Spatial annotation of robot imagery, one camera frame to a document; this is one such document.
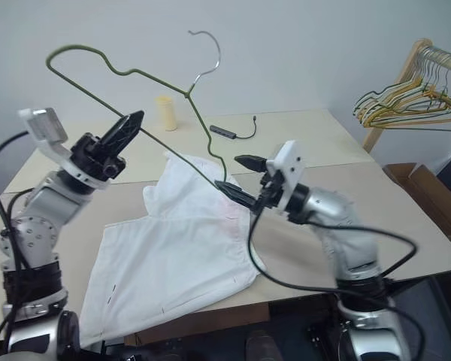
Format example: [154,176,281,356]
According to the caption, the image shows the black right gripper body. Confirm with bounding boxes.
[252,167,287,220]

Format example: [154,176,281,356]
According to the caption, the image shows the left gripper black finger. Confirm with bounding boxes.
[99,112,141,150]
[110,110,146,159]

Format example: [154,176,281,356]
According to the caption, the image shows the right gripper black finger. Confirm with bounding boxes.
[213,180,258,216]
[234,153,268,174]

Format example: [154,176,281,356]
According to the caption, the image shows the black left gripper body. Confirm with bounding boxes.
[70,133,128,181]

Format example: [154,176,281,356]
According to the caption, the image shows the white shirt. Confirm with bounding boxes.
[78,149,268,349]

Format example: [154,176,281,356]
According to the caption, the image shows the cream cylindrical container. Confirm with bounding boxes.
[154,95,179,132]

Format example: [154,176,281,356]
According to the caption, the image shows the brown cardboard box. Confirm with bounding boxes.
[382,162,451,247]

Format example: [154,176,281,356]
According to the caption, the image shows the hangers on wooden rack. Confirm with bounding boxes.
[362,38,451,153]

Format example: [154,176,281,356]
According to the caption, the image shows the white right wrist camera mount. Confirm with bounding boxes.
[265,140,307,212]

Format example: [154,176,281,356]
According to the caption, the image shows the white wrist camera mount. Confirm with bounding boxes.
[265,140,307,212]
[17,108,112,191]

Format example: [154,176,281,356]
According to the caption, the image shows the grey USB hub with cable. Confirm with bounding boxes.
[209,115,260,141]

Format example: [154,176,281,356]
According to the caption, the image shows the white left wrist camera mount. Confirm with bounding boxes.
[17,108,112,191]

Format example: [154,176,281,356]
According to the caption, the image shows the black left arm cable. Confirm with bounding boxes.
[0,130,35,361]

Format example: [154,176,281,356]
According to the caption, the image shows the white wire hanger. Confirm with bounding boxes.
[353,50,451,117]

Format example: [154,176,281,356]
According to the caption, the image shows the dark green wire hanger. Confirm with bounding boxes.
[355,48,451,133]

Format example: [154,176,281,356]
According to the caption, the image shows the yellow wire hanger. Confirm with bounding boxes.
[359,52,451,125]

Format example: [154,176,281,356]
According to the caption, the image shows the gold wire hanger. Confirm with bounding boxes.
[364,56,451,128]

